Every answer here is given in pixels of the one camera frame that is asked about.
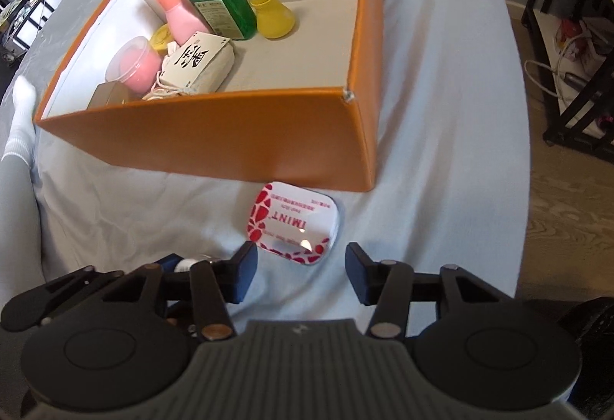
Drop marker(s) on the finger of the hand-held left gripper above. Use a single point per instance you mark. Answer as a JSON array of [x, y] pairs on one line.
[[168, 264], [48, 297]]

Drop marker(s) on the canvas pouch with wooden tag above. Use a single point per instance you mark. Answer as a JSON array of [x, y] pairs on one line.
[[206, 70]]

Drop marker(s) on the pink pump bottle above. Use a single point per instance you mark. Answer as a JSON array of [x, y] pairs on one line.
[[180, 19]]

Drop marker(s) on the person's grey trousered leg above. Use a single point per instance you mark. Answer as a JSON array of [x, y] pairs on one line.
[[17, 218]]

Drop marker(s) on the orange storage box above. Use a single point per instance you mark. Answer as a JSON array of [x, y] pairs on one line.
[[240, 137]]

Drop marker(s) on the cluttered side table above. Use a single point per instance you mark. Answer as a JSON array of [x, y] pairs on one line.
[[24, 24]]

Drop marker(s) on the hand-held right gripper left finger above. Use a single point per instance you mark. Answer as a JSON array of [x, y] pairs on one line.
[[244, 271]]

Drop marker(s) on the person's white sock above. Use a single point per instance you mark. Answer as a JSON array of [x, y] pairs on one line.
[[21, 122]]

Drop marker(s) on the yellow tape measure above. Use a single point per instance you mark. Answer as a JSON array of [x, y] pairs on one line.
[[160, 38]]

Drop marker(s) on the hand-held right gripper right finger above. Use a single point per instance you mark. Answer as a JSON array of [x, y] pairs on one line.
[[357, 274]]

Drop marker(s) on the small white object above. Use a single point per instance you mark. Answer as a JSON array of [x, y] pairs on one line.
[[186, 265]]

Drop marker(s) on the clear jar with pink sponge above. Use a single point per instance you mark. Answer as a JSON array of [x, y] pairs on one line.
[[139, 67]]

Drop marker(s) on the black object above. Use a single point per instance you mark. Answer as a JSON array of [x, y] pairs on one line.
[[595, 343]]

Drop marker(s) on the red white mint tin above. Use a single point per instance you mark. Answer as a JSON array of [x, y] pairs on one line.
[[292, 218]]

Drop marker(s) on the grey packet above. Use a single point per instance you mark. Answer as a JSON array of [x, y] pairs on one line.
[[599, 34]]

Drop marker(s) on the small brown box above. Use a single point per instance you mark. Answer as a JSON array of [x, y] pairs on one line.
[[108, 95]]

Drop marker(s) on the red white bag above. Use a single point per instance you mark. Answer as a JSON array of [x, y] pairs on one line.
[[568, 36]]

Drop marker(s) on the grey bed sheet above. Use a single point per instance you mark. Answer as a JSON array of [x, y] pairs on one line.
[[431, 113]]

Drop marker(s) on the yellow bottle with white label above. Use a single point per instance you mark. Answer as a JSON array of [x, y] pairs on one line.
[[276, 19]]

